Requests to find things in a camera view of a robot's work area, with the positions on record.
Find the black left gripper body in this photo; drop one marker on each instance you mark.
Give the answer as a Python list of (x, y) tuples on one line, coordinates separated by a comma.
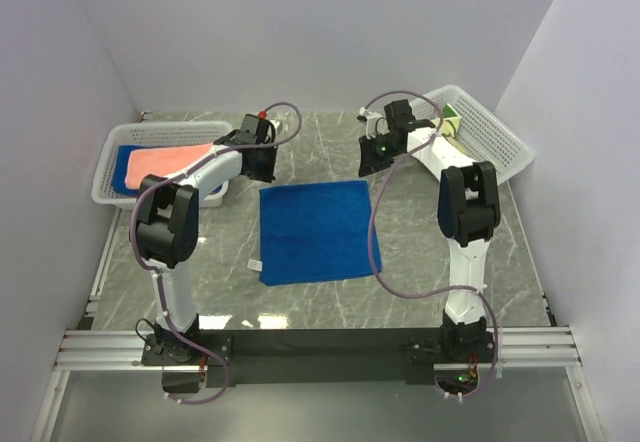
[(267, 143)]

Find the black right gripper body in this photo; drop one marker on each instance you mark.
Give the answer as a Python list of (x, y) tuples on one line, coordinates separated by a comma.
[(386, 140)]

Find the green white towel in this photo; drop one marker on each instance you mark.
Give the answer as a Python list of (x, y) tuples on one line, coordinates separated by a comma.
[(451, 122)]

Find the blue towel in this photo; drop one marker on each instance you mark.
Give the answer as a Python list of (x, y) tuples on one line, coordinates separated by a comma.
[(316, 232), (120, 168)]

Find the pink panda towel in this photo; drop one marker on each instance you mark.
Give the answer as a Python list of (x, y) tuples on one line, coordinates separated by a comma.
[(162, 161)]

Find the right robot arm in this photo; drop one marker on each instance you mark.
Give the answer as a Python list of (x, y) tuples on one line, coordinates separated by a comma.
[(468, 212)]

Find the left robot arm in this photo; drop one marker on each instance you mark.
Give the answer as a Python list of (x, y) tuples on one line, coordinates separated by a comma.
[(166, 218)]

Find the white plastic basket left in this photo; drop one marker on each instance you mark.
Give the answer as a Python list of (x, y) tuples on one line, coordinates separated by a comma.
[(147, 134)]

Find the white plastic basket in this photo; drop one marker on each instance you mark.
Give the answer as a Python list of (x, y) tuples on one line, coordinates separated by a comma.
[(482, 135), (147, 134)]

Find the white plastic basket right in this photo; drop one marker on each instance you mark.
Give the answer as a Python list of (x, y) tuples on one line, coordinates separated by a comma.
[(482, 135)]

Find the folded blue towel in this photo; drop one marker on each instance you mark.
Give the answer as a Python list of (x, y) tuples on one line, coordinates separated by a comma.
[(120, 168)]

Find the black base bar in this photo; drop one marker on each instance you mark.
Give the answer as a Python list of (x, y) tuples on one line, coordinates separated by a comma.
[(280, 356)]

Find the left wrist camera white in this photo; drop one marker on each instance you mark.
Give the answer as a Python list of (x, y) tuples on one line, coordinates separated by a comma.
[(278, 124)]

